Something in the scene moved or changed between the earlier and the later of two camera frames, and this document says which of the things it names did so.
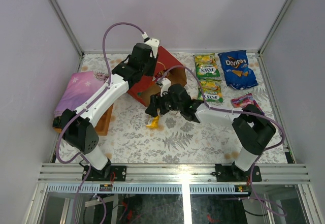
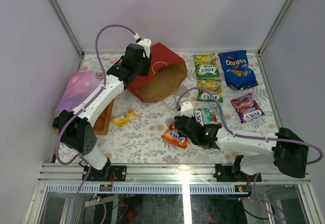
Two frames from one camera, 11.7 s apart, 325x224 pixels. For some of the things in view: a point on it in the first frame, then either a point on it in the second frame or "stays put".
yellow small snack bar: [153, 123] to [120, 120]
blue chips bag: [237, 74] stays put
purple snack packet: [240, 102] stays put
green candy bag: [206, 65] stays put
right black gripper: [155, 101] to [194, 119]
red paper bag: [168, 67] stays put
